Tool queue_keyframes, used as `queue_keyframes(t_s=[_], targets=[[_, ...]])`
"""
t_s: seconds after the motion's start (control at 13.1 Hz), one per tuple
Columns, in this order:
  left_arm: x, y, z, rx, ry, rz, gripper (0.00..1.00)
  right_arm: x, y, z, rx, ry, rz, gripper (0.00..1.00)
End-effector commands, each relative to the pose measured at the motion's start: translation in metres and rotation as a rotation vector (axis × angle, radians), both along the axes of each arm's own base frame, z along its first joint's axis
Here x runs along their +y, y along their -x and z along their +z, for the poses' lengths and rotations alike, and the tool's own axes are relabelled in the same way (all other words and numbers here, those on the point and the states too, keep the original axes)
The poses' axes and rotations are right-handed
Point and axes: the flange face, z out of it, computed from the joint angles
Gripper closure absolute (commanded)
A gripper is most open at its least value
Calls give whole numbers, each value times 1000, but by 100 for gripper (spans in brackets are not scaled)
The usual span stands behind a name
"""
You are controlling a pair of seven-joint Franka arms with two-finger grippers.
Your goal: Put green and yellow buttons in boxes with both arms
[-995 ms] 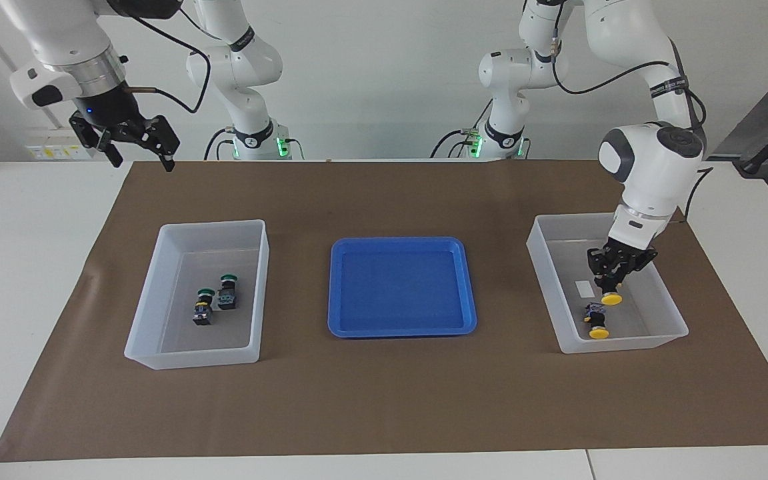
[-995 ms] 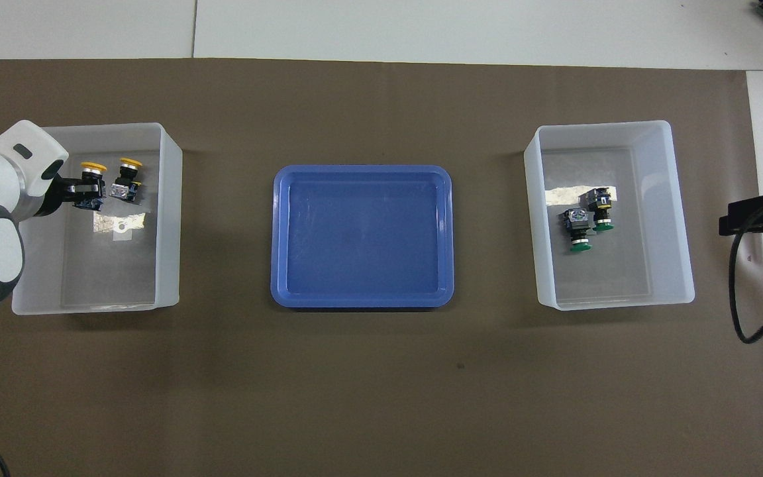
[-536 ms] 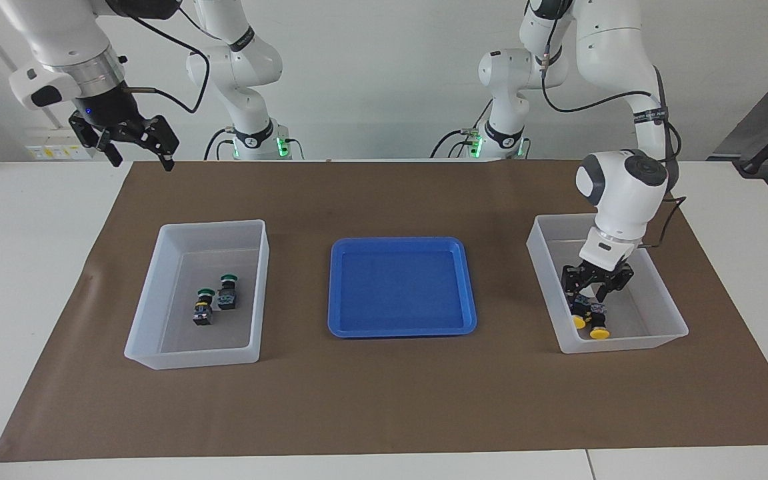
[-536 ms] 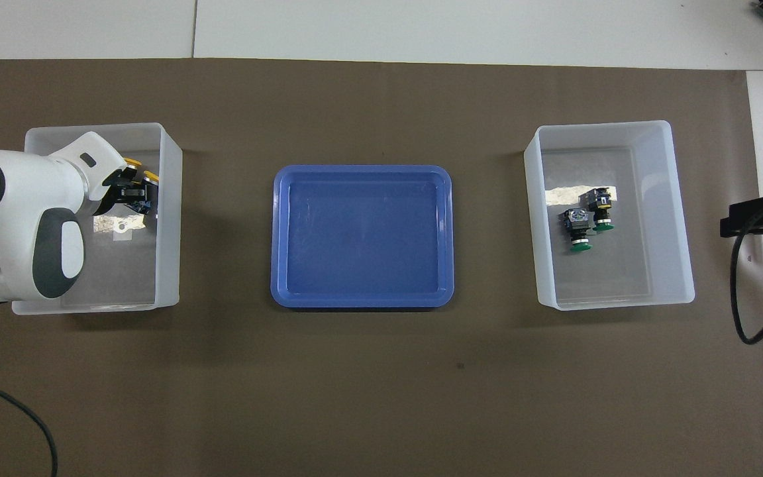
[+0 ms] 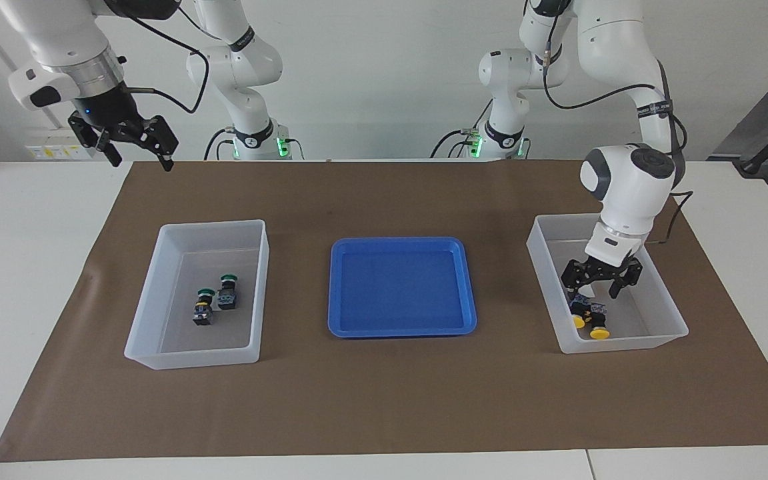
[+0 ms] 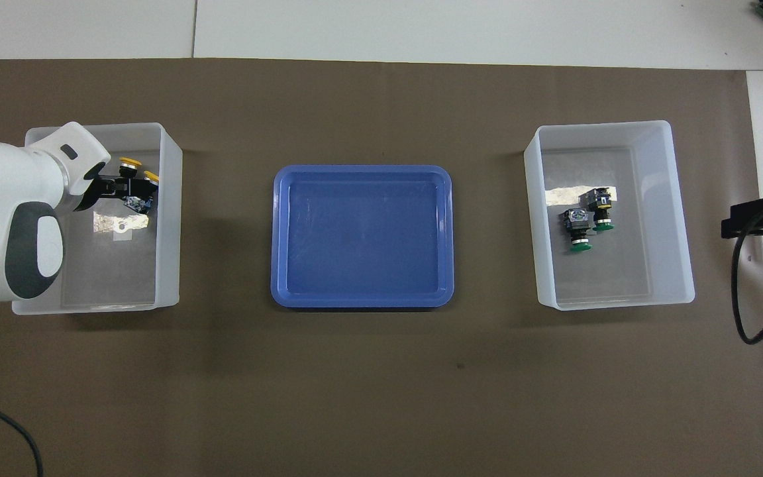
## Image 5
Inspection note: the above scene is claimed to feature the green push button yellow ring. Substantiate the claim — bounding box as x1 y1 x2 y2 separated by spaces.
192 287 217 327

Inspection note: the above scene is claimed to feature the translucent white plastic box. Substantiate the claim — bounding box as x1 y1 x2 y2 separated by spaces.
526 212 689 355
124 219 270 371

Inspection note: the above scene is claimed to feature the white wall socket strip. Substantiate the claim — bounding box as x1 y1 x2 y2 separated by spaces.
26 127 99 161

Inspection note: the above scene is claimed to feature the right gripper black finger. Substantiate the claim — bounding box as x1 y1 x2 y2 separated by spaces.
141 115 178 172
69 112 123 167

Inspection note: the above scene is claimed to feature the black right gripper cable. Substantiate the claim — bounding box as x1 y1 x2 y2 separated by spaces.
117 10 211 114

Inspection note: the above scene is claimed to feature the brown paper mat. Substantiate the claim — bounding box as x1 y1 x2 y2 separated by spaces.
0 160 768 463

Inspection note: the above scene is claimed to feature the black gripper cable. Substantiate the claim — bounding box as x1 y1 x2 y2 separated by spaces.
117 10 211 114
524 0 693 247

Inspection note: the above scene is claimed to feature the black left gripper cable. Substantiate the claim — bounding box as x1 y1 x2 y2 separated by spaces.
524 0 693 247

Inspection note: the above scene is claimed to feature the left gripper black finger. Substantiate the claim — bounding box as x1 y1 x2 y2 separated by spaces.
563 261 591 294
609 259 644 299

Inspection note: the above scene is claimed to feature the blue plastic tray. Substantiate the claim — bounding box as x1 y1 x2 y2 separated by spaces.
327 237 478 339

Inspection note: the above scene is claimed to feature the black base cable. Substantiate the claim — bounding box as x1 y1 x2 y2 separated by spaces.
430 129 475 159
204 129 233 161

